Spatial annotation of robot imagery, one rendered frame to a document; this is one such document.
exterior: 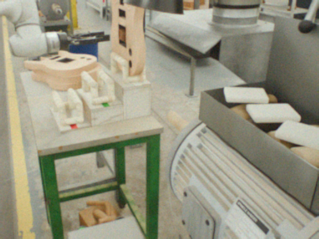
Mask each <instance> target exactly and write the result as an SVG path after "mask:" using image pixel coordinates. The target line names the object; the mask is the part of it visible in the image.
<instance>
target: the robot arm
mask: <svg viewBox="0 0 319 239"><path fill-rule="evenodd" d="M1 16H5V17H6V19H7V20H8V21H10V22H12V23H13V24H15V25H16V30H17V34H16V35H13V36H12V37H10V38H9V39H8V40H7V41H8V47H9V50H10V53H11V54H12V55H13V56H15V57H37V56H40V55H42V54H47V53H51V52H58V51H60V50H67V49H68V47H69V44H70V45H74V46H78V45H88V44H97V42H104V41H110V34H107V35H105V34H104V31H98V32H90V31H88V32H83V33H78V34H69V35H68V36H67V34H66V33H65V32H61V33H56V32H45V33H42V32H41V30H40V27H39V16H38V10H37V6H36V2H35V0H7V1H0V17H1Z"/></svg>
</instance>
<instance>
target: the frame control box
mask: <svg viewBox="0 0 319 239"><path fill-rule="evenodd" d="M67 239H146V238H145V237H144V234H143V232H142V231H141V228H140V226H139V224H138V222H137V221H136V220H135V218H134V216H131V217H127V218H123V219H119V220H112V221H110V222H106V223H102V224H99V225H94V226H91V227H87V228H83V229H80V230H76V231H71V232H68V234H67Z"/></svg>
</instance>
